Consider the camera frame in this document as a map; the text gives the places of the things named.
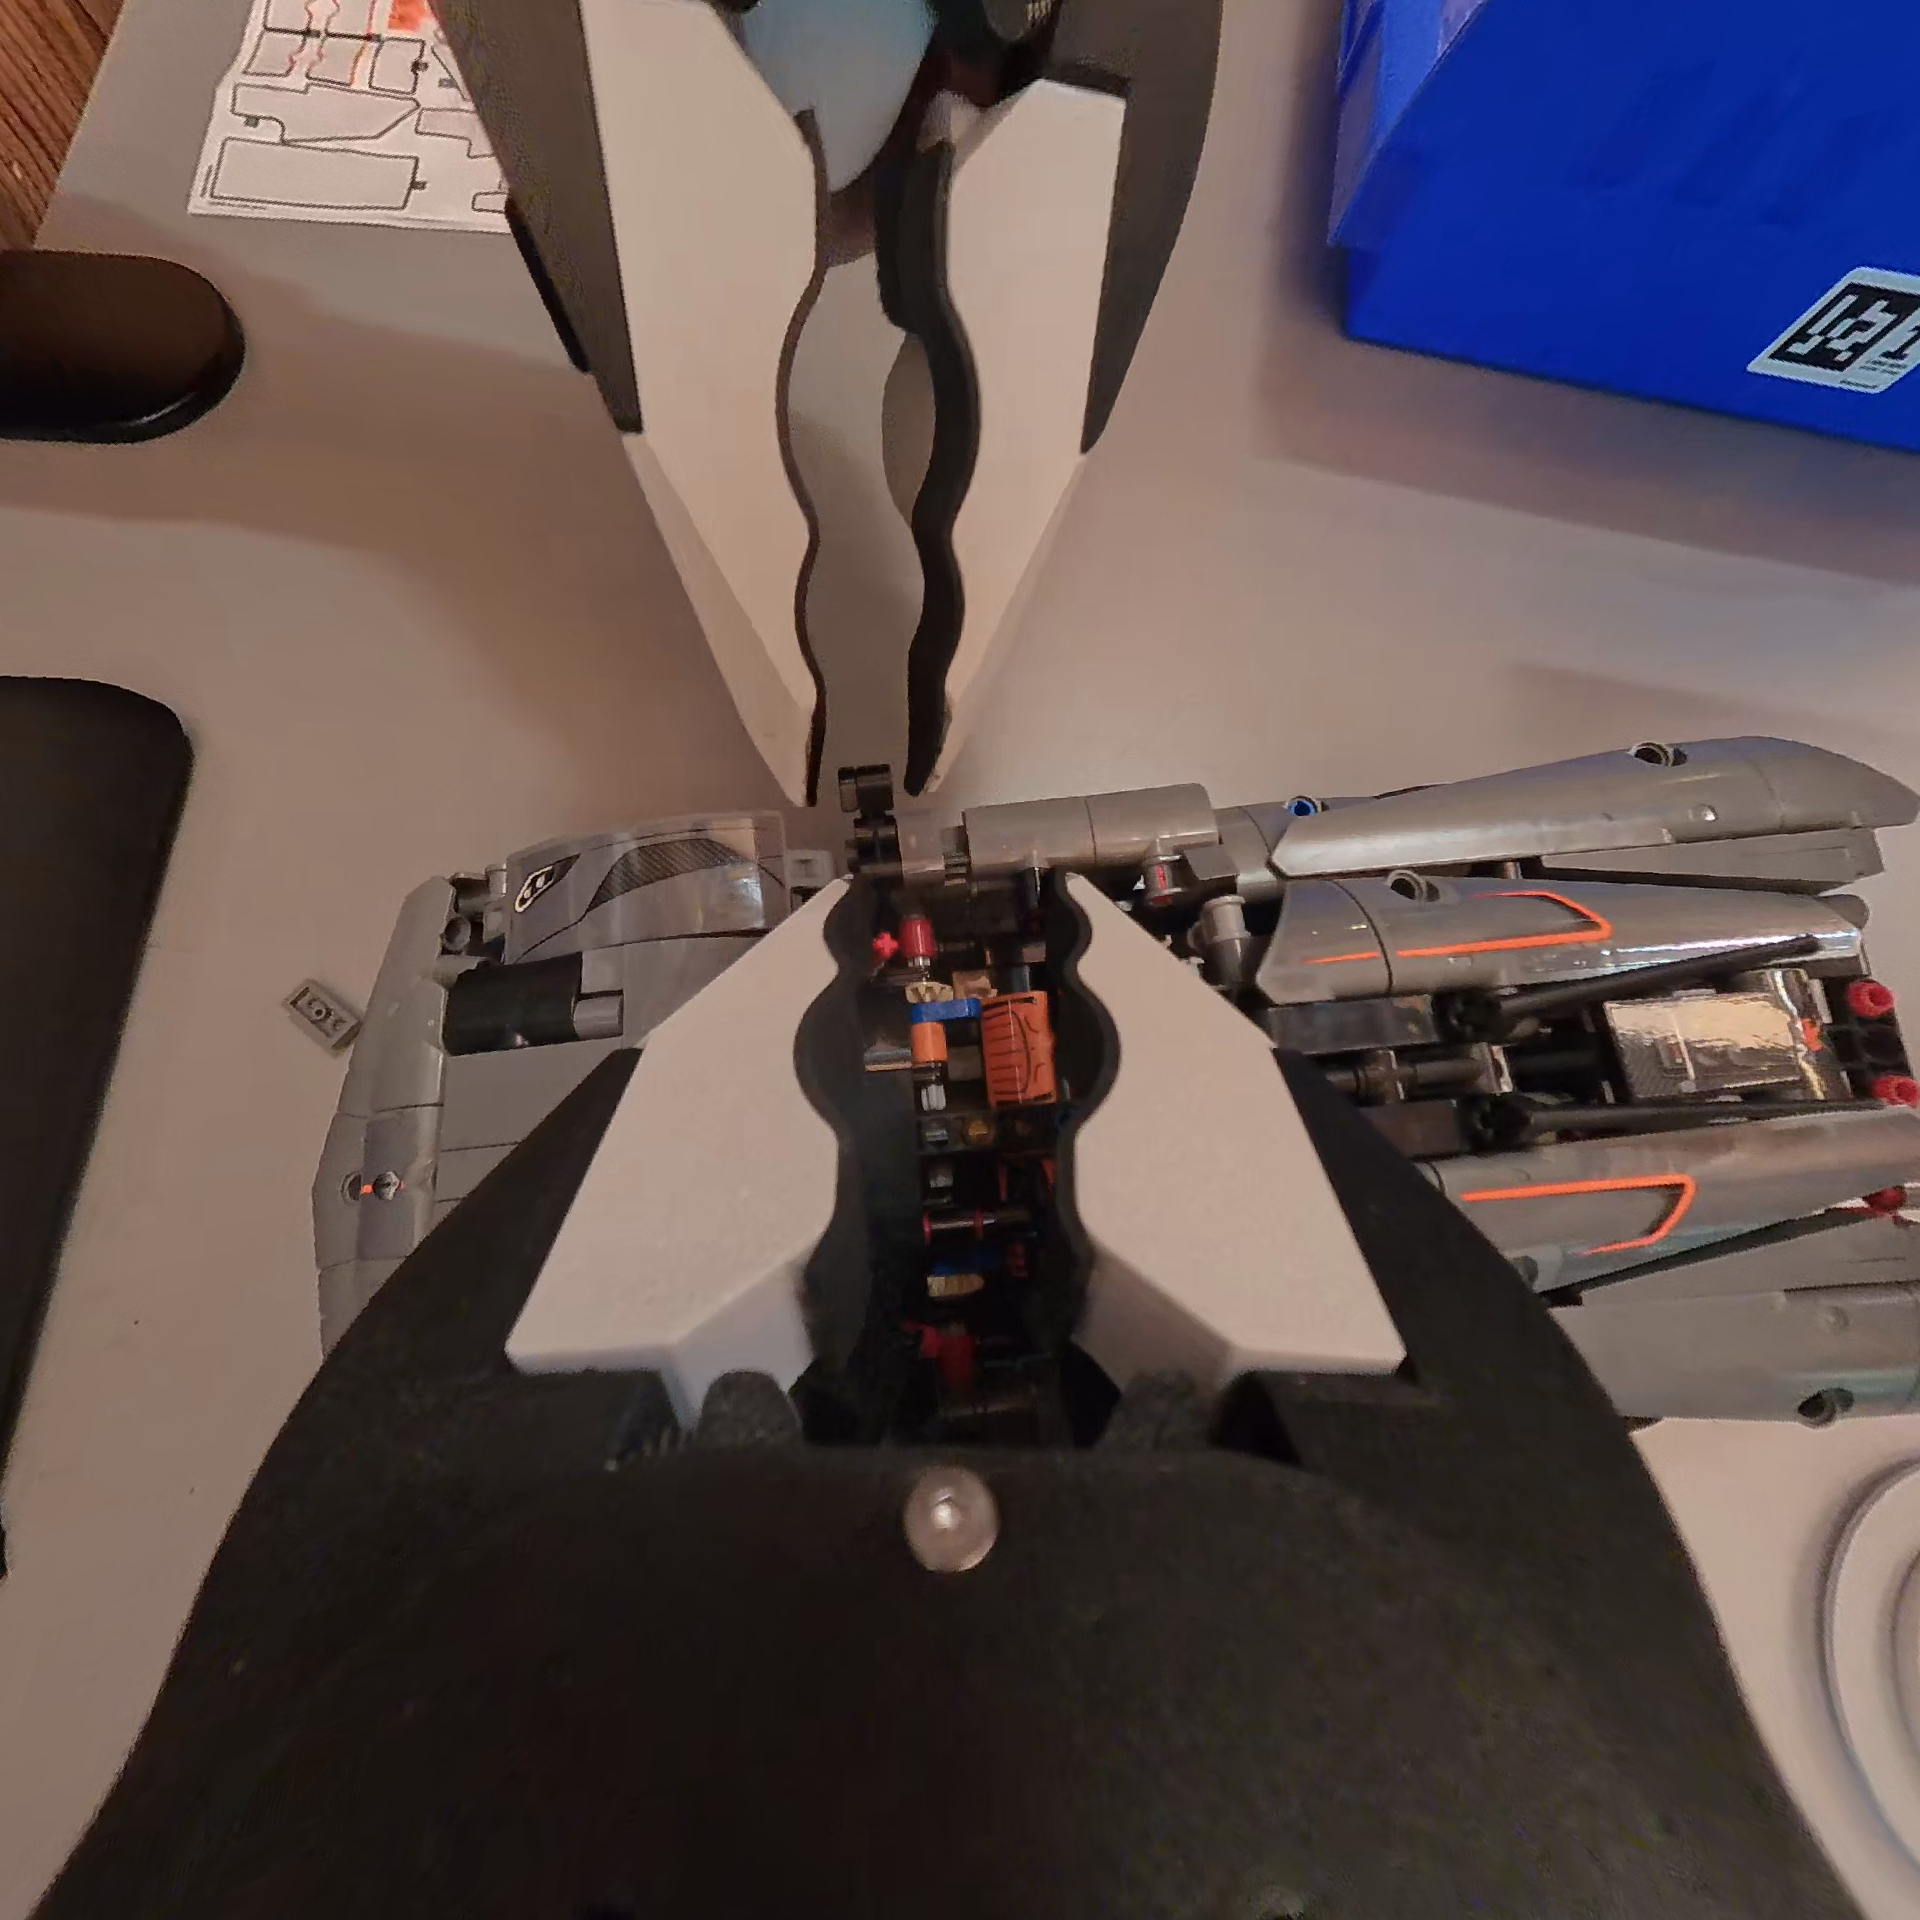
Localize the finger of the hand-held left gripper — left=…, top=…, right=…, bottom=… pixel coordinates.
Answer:
left=577, top=0, right=836, bottom=814
left=874, top=77, right=1137, bottom=800

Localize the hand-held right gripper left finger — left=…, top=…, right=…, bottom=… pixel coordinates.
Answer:
left=504, top=877, right=860, bottom=1434

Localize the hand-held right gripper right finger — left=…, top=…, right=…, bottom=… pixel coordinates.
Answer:
left=1056, top=870, right=1404, bottom=1427

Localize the grey lego sports car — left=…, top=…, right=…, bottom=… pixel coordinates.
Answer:
left=314, top=732, right=1920, bottom=1431

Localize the white sticker sheet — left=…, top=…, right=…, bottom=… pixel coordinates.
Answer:
left=186, top=0, right=520, bottom=231

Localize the blue storage bin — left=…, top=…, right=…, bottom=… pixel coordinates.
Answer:
left=1326, top=0, right=1920, bottom=451

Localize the black oval object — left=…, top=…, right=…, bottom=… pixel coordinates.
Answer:
left=0, top=245, right=246, bottom=441

